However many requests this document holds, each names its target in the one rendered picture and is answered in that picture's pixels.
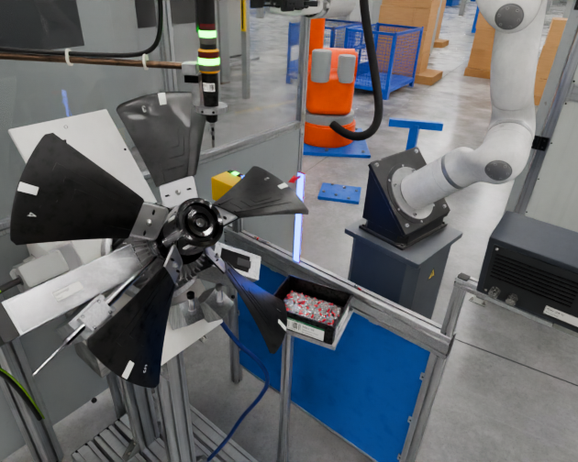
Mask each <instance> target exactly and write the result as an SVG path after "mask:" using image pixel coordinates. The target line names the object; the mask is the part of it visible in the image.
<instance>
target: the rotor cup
mask: <svg viewBox="0 0 578 462"><path fill-rule="evenodd" d="M173 216H174V219H173V220H172V221H171V222H169V219H170V218H172V217H173ZM197 218H202V219H203V220H204V221H205V225H204V226H202V227H200V226H198V225H197V224H196V219H197ZM168 222H169V223H168ZM223 228H224V225H223V219H222V216H221V214H220V212H219V211H218V210H217V208H216V207H215V206H214V205H213V204H212V203H210V202H209V201H207V200H205V199H202V198H191V199H187V200H185V201H183V202H182V203H180V204H179V205H178V206H176V207H175V208H174V209H172V210H169V213H168V215H167V217H166V219H165V221H164V224H163V226H162V228H161V231H160V233H159V235H158V237H157V238H156V240H149V241H150V246H151V248H152V250H153V251H154V253H155V254H156V255H157V256H158V257H159V258H160V259H161V260H163V261H164V260H165V257H166V255H167V253H168V251H169V248H170V246H171V244H172V243H173V244H174V245H175V246H176V247H177V249H178V251H179V254H180V256H181V258H182V260H183V266H184V265H188V264H190V263H192V262H194V261H196V260H197V259H199V258H200V257H201V255H202V254H203V252H204V250H206V249H208V248H211V247H212V246H214V245H215V244H216V243H217V242H218V240H219V239H220V238H221V236H222V234H223ZM187 245H190V246H191V247H189V248H188V249H183V248H184V247H186V246H187Z"/></svg>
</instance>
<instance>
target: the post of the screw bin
mask: <svg viewBox="0 0 578 462"><path fill-rule="evenodd" d="M294 341H295V337H294V336H292V335H288V334H285V337H284V340H283V348H282V370H281V392H280V414H279V437H278V459H277V462H287V447H288V433H289V417H290V402H291V387H292V371H293V356H294Z"/></svg>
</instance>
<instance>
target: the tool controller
mask: <svg viewBox="0 0 578 462"><path fill-rule="evenodd" d="M476 290H477V291H478V292H481V293H484V294H486V295H489V296H490V297H491V298H493V299H497V300H499V301H502V302H504V303H507V304H508V305H510V306H515V307H517V308H519V309H521V310H524V311H526V312H528V313H531V314H535V315H536V316H538V317H541V318H543V319H545V320H548V321H550V322H553V323H555V324H556V325H560V326H563V327H565V328H567V329H570V330H572V331H574V332H576V333H578V232H575V231H572V230H570V229H566V228H563V227H560V226H557V225H552V224H549V223H546V222H543V221H540V220H537V219H534V218H531V217H528V216H525V215H522V214H517V213H514V212H511V211H505V213H504V214H503V216H502V218H501V219H500V221H499V222H498V224H497V225H496V227H495V229H494V231H493V232H492V234H491V235H490V236H489V239H488V243H487V247H486V251H485V254H484V261H483V265H482V268H481V272H480V276H479V280H478V283H477V287H476Z"/></svg>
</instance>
